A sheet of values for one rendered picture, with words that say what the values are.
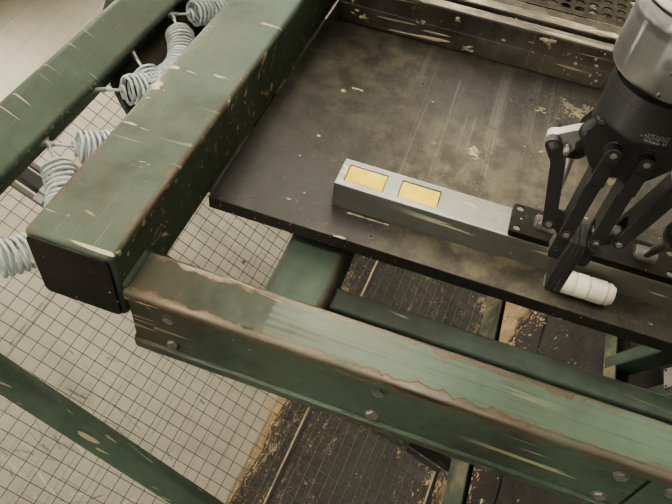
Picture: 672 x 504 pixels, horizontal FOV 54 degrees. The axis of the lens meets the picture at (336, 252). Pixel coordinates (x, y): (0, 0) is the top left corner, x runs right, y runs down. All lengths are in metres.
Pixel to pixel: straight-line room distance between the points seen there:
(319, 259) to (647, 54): 0.49
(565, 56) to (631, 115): 0.65
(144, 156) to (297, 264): 0.23
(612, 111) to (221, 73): 0.52
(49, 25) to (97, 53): 4.86
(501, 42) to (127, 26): 0.83
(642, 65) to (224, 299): 0.44
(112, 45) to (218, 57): 0.64
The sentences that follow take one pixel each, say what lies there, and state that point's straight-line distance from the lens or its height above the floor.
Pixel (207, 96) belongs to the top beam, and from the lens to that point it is 0.84.
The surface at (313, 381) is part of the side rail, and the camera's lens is 0.70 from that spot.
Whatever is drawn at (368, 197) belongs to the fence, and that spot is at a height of 1.68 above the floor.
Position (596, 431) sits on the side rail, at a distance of 0.69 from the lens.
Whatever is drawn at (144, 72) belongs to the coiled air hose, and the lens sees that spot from 1.50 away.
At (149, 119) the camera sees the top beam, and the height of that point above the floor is 1.94.
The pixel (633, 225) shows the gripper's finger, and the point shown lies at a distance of 0.61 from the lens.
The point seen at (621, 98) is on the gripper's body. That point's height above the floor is 1.67.
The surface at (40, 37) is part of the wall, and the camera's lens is 6.28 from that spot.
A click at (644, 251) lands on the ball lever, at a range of 0.84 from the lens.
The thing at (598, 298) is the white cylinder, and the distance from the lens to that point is 0.83.
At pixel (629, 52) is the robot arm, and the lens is 0.50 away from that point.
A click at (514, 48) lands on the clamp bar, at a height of 1.57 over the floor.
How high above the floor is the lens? 1.89
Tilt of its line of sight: 16 degrees down
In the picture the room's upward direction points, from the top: 53 degrees counter-clockwise
